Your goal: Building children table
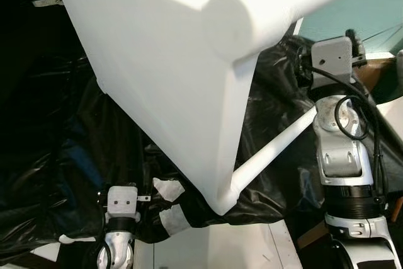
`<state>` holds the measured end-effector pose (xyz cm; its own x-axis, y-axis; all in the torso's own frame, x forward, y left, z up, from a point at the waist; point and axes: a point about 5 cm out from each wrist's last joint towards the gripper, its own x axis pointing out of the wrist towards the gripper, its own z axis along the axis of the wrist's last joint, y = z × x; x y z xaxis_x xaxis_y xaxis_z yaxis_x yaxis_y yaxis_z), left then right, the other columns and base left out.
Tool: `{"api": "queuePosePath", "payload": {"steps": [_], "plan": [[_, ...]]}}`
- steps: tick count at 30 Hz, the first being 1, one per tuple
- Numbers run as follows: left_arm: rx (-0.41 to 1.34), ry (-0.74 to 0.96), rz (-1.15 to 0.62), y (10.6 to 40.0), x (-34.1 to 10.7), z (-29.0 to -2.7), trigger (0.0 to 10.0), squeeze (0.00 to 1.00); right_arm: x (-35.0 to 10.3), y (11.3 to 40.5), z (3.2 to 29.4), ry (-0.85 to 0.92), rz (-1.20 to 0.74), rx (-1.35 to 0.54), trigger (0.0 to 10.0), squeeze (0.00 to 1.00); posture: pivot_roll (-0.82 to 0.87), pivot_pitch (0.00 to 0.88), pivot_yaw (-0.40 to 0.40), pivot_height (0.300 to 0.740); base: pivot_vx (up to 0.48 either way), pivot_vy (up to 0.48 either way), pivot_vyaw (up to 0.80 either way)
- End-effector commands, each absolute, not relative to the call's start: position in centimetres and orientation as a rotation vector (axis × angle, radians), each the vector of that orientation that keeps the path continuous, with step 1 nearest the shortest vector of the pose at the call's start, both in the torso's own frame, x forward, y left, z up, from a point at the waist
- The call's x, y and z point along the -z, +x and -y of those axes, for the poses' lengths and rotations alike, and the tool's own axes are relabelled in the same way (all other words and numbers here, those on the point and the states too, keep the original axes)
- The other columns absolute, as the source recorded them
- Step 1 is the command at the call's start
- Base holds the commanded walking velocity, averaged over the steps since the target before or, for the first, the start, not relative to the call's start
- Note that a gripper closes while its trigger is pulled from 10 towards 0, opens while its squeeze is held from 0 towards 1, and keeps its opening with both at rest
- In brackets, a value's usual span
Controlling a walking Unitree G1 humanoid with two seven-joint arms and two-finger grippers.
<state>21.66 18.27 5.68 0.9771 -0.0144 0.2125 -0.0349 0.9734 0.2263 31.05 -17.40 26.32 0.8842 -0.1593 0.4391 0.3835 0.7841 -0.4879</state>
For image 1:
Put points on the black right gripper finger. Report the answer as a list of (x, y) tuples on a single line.
[(354, 43)]

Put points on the black wall strip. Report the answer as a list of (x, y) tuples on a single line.
[(297, 28)]

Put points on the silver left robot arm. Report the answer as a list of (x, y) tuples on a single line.
[(118, 247)]

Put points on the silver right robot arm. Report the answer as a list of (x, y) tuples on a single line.
[(343, 155)]

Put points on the grey cushion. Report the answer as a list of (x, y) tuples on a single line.
[(400, 67)]

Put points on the black door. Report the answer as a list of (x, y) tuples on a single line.
[(31, 29)]

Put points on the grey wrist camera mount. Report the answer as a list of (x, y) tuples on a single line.
[(332, 58), (123, 198)]

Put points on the brown wooden table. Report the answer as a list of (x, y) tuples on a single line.
[(374, 74)]

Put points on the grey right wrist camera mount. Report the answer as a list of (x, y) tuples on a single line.
[(332, 58)]

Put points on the white paper scrap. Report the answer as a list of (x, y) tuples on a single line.
[(176, 220), (169, 190)]

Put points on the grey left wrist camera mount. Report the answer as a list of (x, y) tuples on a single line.
[(123, 198)]

